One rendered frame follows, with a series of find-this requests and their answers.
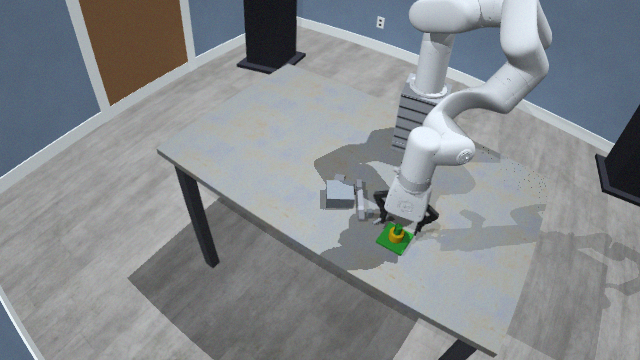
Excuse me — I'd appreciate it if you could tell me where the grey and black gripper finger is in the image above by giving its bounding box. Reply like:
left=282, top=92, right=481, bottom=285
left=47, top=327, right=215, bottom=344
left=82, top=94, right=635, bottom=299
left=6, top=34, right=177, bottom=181
left=414, top=205, right=439, bottom=236
left=373, top=190, right=389, bottom=224

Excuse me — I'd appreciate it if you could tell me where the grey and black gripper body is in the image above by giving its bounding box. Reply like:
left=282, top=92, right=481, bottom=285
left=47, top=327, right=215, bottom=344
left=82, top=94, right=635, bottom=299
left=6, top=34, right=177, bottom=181
left=384, top=175, right=432, bottom=222

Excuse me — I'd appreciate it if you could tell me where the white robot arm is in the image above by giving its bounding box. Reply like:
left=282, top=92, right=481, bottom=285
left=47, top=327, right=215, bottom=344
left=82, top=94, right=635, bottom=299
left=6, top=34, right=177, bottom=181
left=393, top=0, right=552, bottom=192

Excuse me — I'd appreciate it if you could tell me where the green square plate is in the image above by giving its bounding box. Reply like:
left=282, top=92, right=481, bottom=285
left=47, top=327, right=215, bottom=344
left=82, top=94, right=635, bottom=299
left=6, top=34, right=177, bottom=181
left=376, top=222, right=414, bottom=256

